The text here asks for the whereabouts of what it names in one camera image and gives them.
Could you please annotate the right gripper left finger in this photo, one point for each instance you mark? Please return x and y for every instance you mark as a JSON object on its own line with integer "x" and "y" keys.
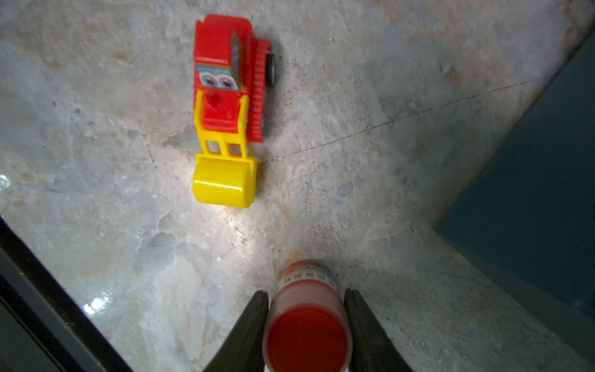
{"x": 242, "y": 349}

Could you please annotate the red paint can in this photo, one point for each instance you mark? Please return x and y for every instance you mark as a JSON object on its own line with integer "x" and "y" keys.
{"x": 307, "y": 328}

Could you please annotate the teal drawer cabinet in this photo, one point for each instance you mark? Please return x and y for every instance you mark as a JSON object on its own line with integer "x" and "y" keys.
{"x": 530, "y": 211}

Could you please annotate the red yellow toy bulldozer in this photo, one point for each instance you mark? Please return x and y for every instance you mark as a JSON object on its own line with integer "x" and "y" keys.
{"x": 233, "y": 67}

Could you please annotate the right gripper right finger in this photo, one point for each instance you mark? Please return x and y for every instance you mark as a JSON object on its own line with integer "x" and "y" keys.
{"x": 373, "y": 350}

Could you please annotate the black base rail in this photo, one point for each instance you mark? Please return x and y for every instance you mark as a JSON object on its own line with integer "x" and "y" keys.
{"x": 42, "y": 328}

